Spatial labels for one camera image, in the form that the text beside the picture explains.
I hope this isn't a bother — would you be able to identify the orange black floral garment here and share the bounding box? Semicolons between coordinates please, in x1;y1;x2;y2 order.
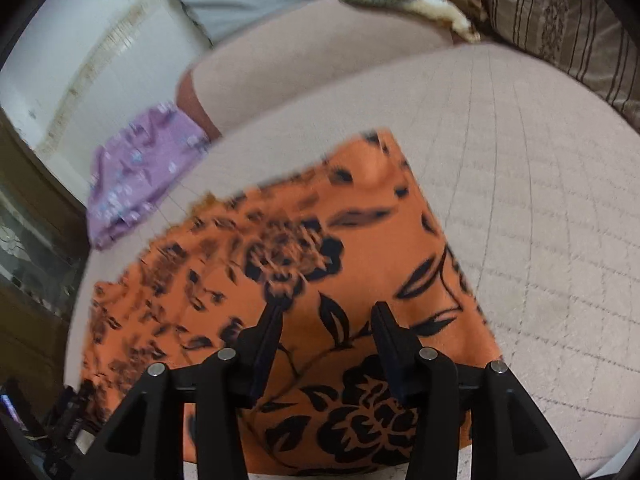
81;130;500;474

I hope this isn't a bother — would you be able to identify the brown wooden wardrobe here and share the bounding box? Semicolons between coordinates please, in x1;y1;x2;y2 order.
1;115;89;415

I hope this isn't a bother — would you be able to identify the purple floral cloth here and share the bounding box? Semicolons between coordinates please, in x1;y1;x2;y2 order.
87;102;209;249

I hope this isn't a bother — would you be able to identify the pink bolster cushion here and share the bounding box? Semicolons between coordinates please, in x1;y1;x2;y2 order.
176;0;454;140

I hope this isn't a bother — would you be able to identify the striped beige blanket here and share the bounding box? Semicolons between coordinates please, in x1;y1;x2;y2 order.
478;0;639;129

